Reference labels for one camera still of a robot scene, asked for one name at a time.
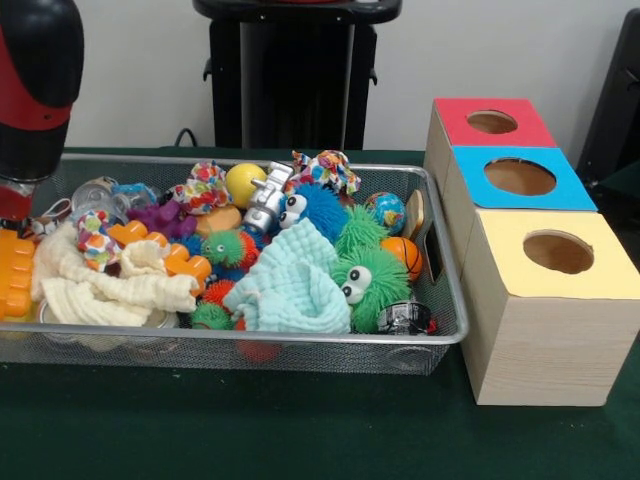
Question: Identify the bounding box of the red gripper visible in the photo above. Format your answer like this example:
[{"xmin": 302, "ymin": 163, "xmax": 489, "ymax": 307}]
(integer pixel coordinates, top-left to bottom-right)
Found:
[{"xmin": 0, "ymin": 185, "xmax": 34, "ymax": 239}]

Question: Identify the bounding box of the orange striped tiger plush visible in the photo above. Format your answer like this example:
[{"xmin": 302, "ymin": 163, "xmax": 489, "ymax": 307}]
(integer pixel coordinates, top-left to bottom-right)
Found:
[{"xmin": 29, "ymin": 198, "xmax": 72, "ymax": 237}]

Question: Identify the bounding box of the wooden three-hole box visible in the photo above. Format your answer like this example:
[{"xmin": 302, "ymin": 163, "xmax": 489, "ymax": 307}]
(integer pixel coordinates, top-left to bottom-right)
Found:
[{"xmin": 424, "ymin": 97, "xmax": 640, "ymax": 407}]

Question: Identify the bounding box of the orange yellow block toy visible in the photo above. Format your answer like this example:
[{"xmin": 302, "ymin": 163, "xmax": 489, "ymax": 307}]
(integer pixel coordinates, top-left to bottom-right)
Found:
[{"xmin": 0, "ymin": 228, "xmax": 39, "ymax": 321}]

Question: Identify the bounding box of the cream muslin cloth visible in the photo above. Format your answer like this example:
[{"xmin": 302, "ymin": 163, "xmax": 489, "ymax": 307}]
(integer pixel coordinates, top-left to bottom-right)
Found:
[{"xmin": 30, "ymin": 222, "xmax": 199, "ymax": 327}]

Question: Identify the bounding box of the long orange plastic toy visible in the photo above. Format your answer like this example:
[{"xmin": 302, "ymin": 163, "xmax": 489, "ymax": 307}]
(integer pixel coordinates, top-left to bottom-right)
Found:
[{"xmin": 107, "ymin": 219, "xmax": 214, "ymax": 297}]

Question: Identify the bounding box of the yellow ball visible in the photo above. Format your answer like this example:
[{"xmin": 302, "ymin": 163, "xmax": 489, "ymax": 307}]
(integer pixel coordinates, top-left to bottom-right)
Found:
[{"xmin": 224, "ymin": 162, "xmax": 269, "ymax": 209}]

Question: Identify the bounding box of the silver robot toy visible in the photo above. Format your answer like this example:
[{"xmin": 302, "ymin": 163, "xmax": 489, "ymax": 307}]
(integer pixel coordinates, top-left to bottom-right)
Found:
[{"xmin": 241, "ymin": 160, "xmax": 295, "ymax": 235}]

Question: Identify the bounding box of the light blue muslin cloth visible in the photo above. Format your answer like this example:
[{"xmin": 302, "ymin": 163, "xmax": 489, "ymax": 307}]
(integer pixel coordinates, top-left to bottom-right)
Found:
[{"xmin": 222, "ymin": 217, "xmax": 353, "ymax": 335}]

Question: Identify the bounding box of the blue puffer toy with eyes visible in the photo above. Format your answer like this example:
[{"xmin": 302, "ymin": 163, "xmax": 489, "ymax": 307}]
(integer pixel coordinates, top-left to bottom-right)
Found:
[{"xmin": 277, "ymin": 182, "xmax": 349, "ymax": 231}]

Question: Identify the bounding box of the dark green tablecloth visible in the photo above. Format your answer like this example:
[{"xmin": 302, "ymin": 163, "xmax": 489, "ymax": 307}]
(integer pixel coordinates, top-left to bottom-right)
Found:
[
  {"xmin": 597, "ymin": 164, "xmax": 640, "ymax": 221},
  {"xmin": 0, "ymin": 145, "xmax": 640, "ymax": 480}
]

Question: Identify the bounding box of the small globe ball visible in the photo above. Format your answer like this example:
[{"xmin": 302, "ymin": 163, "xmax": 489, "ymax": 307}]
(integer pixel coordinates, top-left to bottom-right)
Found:
[{"xmin": 364, "ymin": 191, "xmax": 407, "ymax": 235}]

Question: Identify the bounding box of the green puffer toy with eyes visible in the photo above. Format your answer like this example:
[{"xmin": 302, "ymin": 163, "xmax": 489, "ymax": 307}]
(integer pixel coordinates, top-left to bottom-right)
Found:
[{"xmin": 329, "ymin": 248, "xmax": 412, "ymax": 334}]

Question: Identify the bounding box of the small orange basketball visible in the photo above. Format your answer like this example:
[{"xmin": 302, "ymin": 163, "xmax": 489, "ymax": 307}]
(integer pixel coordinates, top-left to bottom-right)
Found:
[{"xmin": 380, "ymin": 235, "xmax": 424, "ymax": 282}]

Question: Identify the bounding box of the black office chair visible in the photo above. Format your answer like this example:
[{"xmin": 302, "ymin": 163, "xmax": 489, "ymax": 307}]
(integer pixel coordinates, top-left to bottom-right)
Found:
[{"xmin": 577, "ymin": 7, "xmax": 640, "ymax": 186}]

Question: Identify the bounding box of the silver wire mesh bin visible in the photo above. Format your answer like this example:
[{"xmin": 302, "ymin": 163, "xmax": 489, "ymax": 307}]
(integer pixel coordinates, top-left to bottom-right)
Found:
[{"xmin": 0, "ymin": 152, "xmax": 470, "ymax": 377}]

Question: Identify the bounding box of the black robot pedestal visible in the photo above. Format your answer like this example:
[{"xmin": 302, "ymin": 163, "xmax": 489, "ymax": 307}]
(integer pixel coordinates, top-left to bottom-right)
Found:
[{"xmin": 192, "ymin": 0, "xmax": 404, "ymax": 149}]

